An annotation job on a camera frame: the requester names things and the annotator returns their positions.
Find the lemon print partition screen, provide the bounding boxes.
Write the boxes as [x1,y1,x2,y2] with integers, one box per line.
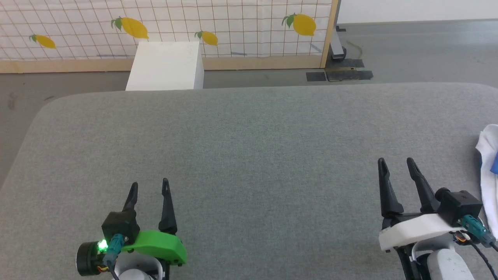
[0,0,341,74]

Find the white box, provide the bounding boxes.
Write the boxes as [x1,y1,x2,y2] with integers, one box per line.
[125,41,205,91]

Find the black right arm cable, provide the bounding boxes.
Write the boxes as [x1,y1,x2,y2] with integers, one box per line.
[458,216,498,280]

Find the grey metal screen stand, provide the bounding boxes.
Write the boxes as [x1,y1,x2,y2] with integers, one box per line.
[329,0,347,62]

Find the large black floor tape patch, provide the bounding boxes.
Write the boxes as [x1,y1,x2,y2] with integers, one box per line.
[325,58,374,82]

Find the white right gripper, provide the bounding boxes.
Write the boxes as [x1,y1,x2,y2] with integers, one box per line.
[377,157,461,252]

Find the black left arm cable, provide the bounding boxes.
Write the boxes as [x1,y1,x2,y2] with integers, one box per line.
[102,233,126,280]

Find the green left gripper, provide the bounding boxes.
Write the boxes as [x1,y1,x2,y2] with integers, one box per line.
[121,178,188,267]

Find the white and blue shirt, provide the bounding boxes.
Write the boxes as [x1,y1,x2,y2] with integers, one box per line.
[475,124,498,240]

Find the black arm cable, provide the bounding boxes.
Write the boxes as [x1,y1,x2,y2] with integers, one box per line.
[458,216,498,280]
[102,233,126,280]

